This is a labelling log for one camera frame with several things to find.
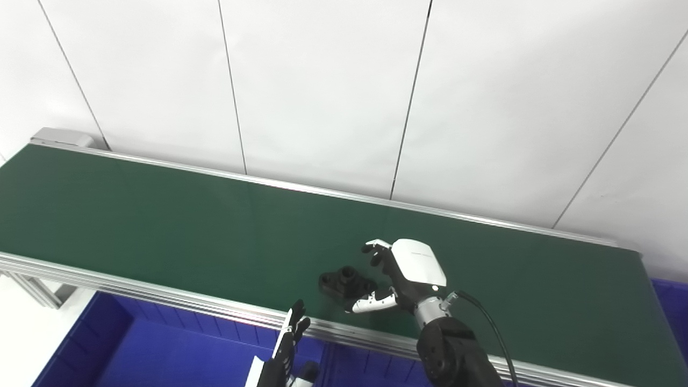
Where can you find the green conveyor belt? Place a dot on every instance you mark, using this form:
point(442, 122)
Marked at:
point(161, 215)
point(161, 296)

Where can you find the blue plastic bin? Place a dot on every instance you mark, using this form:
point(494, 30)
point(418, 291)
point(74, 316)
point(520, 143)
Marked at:
point(161, 355)
point(365, 372)
point(674, 314)

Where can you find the black plastic part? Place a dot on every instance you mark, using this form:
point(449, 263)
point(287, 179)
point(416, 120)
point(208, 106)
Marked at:
point(341, 282)

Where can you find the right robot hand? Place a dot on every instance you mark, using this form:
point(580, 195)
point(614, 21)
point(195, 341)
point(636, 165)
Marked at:
point(416, 266)

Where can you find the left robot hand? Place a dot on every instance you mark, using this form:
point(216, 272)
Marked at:
point(279, 371)

